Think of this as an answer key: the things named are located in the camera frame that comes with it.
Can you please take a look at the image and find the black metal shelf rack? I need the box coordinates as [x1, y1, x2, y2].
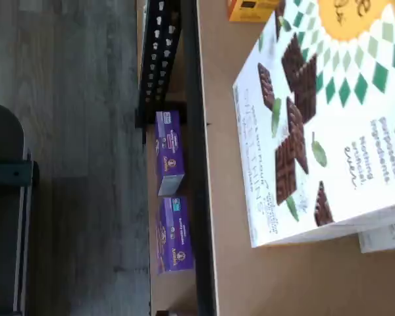
[134, 0, 220, 316]

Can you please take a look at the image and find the orange snack box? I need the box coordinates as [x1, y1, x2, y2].
[228, 0, 283, 24]

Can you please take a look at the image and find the white chocolate sweet thins box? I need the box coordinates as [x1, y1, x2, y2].
[232, 0, 395, 250]
[358, 207, 395, 255]

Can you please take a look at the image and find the purple Annie's snack box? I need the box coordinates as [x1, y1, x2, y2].
[154, 110, 186, 197]
[155, 196, 196, 275]

